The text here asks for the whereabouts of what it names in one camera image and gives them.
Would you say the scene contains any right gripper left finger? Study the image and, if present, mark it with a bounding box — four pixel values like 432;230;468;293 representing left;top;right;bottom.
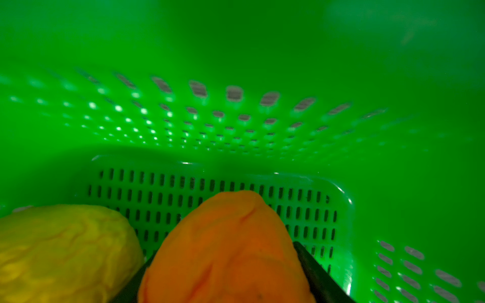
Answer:
110;255;155;303

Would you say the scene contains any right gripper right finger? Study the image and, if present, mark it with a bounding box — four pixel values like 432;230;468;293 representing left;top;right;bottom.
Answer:
293;241;355;303

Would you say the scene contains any yellow fruit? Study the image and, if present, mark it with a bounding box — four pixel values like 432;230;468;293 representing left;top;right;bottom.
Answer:
1;205;145;302

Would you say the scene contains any orange fruit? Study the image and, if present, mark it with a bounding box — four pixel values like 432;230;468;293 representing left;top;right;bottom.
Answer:
138;191;314;302

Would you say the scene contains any green plastic basket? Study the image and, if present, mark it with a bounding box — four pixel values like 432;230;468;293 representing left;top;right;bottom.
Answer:
1;1;484;302

